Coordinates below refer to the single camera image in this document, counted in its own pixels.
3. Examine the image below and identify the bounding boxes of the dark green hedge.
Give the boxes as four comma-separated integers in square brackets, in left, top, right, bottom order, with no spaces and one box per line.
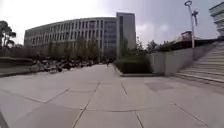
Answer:
[113,53,153,75]

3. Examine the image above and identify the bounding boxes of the grey paved plaza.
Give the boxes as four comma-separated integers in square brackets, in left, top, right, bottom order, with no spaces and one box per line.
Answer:
[0,63,224,128]

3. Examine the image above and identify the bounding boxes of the row of trees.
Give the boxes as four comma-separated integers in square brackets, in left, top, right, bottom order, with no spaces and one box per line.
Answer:
[19,35,101,62]

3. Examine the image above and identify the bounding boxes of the large curved grey building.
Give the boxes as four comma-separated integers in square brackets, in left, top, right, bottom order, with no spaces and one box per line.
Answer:
[23,12,137,58]

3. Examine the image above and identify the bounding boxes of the row of parked bicycles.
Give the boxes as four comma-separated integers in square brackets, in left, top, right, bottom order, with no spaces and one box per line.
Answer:
[29,57,100,75]

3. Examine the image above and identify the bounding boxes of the long dark hedge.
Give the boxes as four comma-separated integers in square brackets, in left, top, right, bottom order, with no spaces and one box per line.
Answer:
[157,38,218,53]

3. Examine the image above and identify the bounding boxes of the reddish low building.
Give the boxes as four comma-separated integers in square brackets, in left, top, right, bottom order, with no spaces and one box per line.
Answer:
[175,30,202,43]

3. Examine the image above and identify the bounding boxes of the tall lamp pole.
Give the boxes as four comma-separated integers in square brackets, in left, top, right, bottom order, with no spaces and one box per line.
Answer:
[183,0,200,50]

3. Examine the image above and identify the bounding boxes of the wide stone stairs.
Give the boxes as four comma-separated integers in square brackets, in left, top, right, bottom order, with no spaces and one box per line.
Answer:
[174,40,224,85]

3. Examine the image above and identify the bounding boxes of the tall pine tree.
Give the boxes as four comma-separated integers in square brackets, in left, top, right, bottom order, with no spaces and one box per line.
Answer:
[0,20,17,50]

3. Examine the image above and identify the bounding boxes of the building with horizontal bands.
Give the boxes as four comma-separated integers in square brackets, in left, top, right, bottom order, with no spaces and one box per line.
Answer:
[208,0,224,38]

